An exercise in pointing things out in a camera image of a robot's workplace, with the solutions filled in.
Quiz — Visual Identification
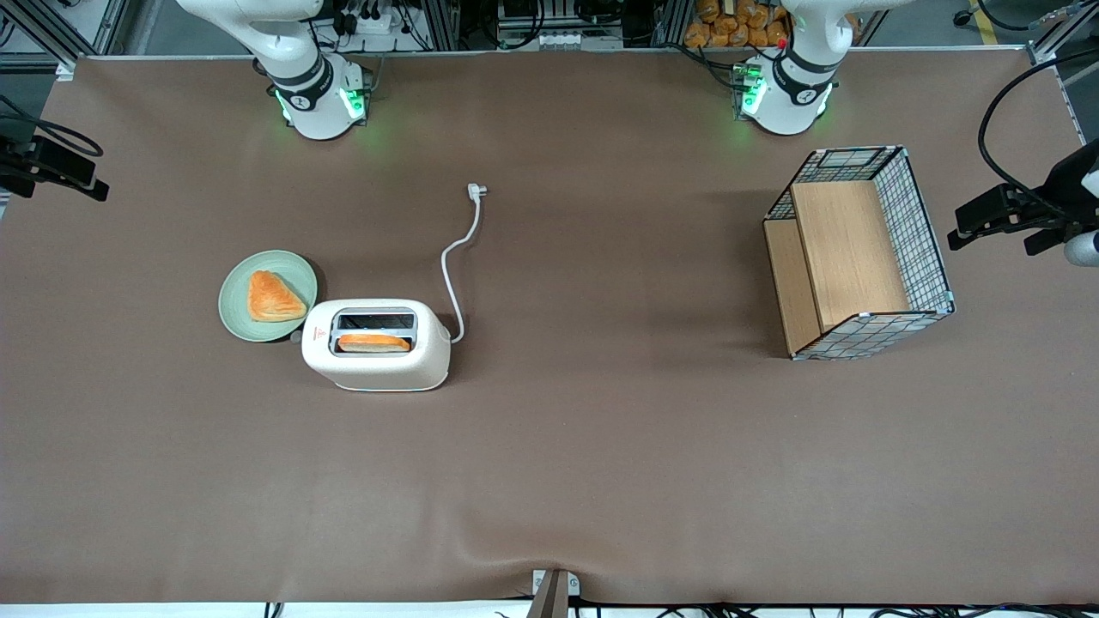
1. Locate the bag of orange bread rolls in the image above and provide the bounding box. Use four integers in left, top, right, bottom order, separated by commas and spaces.
684, 0, 791, 49

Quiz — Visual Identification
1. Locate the toast slice with orange crust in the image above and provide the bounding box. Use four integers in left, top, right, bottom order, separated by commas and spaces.
337, 333, 412, 354

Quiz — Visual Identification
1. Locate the aluminium frame profile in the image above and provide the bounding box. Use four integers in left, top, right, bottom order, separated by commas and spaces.
0, 0, 130, 70
1026, 0, 1099, 68

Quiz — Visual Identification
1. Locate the brown table cover cloth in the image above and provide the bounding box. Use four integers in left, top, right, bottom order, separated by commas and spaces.
0, 47, 1099, 607

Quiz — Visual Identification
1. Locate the light wooden shelf board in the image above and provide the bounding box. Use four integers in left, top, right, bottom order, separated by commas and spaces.
763, 179, 913, 354

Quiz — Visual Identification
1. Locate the grey metal bracket post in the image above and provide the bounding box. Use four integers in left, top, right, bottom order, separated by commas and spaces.
531, 568, 581, 618

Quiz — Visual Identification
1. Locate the white toaster power cable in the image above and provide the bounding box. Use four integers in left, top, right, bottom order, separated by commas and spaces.
440, 183, 489, 345

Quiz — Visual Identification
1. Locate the white power strip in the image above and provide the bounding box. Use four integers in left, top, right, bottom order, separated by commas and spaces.
339, 4, 418, 35

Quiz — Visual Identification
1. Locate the pale green round plate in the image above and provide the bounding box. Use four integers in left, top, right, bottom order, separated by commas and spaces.
218, 250, 319, 343

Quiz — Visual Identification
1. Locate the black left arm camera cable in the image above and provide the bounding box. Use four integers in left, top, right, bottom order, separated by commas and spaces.
978, 51, 1099, 221

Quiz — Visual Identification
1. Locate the white two-slot toaster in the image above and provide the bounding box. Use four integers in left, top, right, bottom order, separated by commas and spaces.
301, 298, 452, 393

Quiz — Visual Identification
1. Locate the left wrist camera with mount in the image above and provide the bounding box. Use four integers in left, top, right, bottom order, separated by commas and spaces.
1026, 225, 1099, 268

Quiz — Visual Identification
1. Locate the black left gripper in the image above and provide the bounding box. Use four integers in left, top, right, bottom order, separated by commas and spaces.
948, 140, 1099, 252

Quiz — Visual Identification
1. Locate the black wire basket checked liner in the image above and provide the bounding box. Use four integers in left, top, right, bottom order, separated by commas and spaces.
762, 144, 956, 361

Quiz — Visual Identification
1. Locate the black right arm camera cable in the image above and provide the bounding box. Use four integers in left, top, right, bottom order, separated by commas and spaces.
0, 94, 105, 161

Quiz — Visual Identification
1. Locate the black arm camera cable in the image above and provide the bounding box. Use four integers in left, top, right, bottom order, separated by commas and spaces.
0, 94, 105, 161
978, 51, 1099, 221

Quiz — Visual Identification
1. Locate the triangular golden puff pastry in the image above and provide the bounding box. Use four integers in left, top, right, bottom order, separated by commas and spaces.
247, 270, 308, 324

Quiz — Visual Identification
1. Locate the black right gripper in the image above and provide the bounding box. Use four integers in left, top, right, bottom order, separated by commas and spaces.
0, 136, 111, 204

